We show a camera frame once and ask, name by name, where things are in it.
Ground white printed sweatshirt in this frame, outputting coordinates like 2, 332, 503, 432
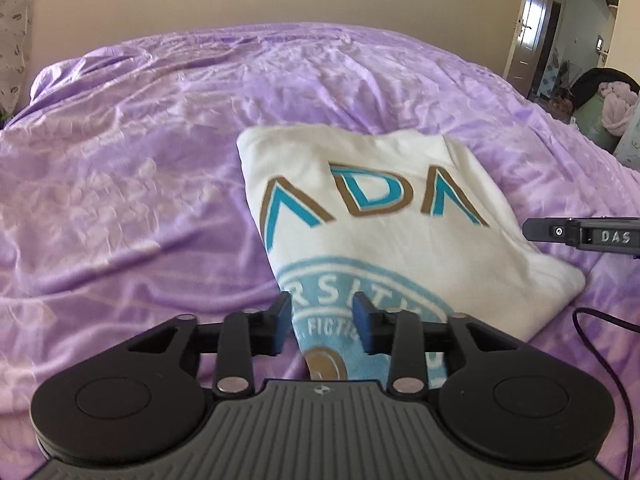
236, 125, 586, 382

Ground dark chair with clothes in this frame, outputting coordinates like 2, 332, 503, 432
570, 67, 639, 153

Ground light patterned pillow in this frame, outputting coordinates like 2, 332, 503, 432
614, 105, 640, 171

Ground pink fluffy garment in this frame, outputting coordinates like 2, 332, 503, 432
599, 81, 639, 136

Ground purple floral bed cover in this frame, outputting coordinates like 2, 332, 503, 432
1, 24, 639, 479

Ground cream wooden door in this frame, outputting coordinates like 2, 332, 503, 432
503, 0, 552, 98

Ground floral white curtain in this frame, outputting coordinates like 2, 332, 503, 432
0, 0, 30, 120

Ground black cable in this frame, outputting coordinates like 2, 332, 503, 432
572, 306, 640, 441

